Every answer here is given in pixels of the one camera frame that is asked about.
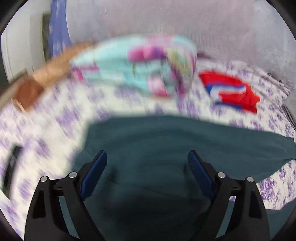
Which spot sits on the folded red striped garment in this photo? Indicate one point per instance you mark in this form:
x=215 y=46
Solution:
x=228 y=90

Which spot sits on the black smartphone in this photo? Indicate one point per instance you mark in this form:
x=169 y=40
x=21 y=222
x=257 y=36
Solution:
x=10 y=168

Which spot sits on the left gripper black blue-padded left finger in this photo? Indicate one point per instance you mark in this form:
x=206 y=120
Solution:
x=45 y=218

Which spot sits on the floral purple bed sheet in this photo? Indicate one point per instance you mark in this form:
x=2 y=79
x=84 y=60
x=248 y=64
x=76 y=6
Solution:
x=53 y=131

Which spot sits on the brown orange pillow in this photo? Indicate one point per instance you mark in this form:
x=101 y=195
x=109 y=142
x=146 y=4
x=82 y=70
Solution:
x=32 y=86

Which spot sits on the dark teal pants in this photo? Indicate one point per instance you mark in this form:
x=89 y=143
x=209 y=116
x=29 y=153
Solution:
x=147 y=190

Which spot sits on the white lace curtain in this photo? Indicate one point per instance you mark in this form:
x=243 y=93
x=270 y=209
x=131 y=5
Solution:
x=250 y=31

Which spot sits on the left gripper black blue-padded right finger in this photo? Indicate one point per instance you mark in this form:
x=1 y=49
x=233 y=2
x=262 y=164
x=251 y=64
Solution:
x=248 y=220

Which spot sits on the grey folded garment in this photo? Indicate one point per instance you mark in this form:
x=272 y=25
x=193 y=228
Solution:
x=289 y=108

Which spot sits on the blue patterned fabric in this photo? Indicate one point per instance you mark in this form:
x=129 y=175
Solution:
x=59 y=38

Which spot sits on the folded floral turquoise quilt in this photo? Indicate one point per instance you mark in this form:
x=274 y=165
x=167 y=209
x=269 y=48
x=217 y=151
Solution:
x=159 y=65

